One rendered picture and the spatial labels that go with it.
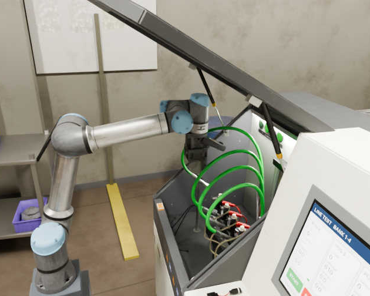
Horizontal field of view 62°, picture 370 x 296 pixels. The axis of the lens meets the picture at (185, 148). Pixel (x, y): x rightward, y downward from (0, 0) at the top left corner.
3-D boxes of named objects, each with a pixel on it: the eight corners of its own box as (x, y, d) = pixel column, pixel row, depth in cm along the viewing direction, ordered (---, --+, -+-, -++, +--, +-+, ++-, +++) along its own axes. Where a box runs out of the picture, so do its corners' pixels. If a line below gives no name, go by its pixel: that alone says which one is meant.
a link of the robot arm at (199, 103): (186, 92, 122) (207, 91, 123) (185, 118, 126) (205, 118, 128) (190, 97, 115) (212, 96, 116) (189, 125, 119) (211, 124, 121)
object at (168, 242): (154, 222, 175) (153, 198, 169) (162, 221, 176) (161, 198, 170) (180, 318, 120) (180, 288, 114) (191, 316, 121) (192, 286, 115)
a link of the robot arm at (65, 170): (34, 246, 122) (53, 118, 105) (42, 224, 136) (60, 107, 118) (66, 249, 126) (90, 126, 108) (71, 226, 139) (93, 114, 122)
